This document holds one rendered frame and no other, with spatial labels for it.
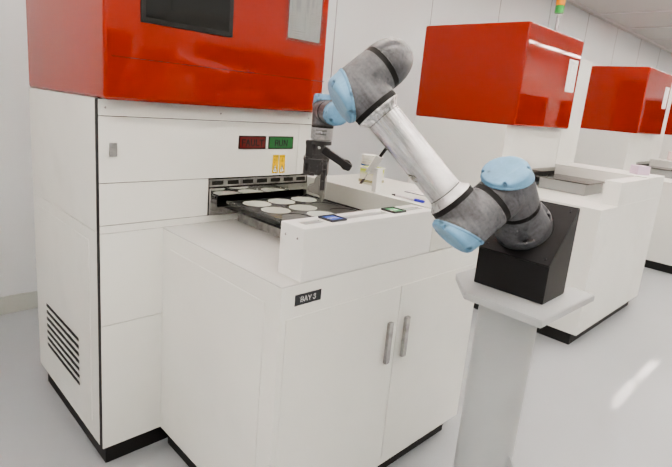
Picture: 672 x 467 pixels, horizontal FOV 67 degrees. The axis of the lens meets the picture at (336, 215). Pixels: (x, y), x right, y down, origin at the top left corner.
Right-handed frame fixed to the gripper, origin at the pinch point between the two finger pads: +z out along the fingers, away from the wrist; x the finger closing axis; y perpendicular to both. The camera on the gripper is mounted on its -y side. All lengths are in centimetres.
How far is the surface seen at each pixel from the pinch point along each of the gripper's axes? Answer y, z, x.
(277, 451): 2, 58, 56
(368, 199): -15.9, -0.1, -7.2
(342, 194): -6.0, 0.7, -16.0
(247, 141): 29.1, -16.6, -7.5
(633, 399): -153, 94, -57
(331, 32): 23, -84, -238
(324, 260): -5.6, 7.0, 47.0
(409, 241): -29.4, 6.6, 20.3
